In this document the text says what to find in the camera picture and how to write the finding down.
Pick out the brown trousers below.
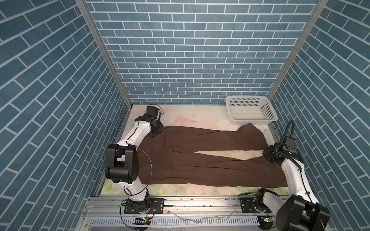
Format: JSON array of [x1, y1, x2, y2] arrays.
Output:
[[137, 124, 287, 188]]

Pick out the white plastic basket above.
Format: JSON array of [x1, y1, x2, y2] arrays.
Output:
[[225, 95, 278, 125]]

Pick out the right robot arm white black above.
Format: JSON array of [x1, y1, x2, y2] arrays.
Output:
[[254, 136, 330, 231]]

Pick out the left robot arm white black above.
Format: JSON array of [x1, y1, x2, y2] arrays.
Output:
[[105, 114, 164, 202]]

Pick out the right green circuit board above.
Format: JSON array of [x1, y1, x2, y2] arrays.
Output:
[[257, 216, 274, 231]]

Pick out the green circuit board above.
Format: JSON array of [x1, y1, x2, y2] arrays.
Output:
[[257, 216, 274, 231], [133, 217, 152, 227]]

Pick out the left green circuit board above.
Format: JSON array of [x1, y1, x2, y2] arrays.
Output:
[[133, 217, 152, 227]]

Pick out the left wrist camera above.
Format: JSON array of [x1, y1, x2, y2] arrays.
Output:
[[144, 104, 163, 120]]

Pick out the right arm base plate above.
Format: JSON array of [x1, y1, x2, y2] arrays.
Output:
[[238, 193, 270, 214]]

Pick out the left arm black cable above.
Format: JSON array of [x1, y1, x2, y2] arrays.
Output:
[[119, 103, 165, 229]]

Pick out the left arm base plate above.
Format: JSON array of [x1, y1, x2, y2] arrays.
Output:
[[123, 198, 165, 214]]

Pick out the white slotted cable duct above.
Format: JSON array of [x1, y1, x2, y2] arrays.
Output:
[[90, 216, 259, 228]]

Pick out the aluminium front rail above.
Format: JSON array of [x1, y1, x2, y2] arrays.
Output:
[[82, 195, 273, 217]]

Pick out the left corner aluminium post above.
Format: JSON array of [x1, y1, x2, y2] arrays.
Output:
[[75, 0, 133, 110]]

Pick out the corner aluminium post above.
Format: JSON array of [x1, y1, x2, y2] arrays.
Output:
[[75, 0, 133, 110], [267, 0, 329, 101]]

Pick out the right corner aluminium post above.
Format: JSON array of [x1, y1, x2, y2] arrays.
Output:
[[267, 0, 329, 101]]

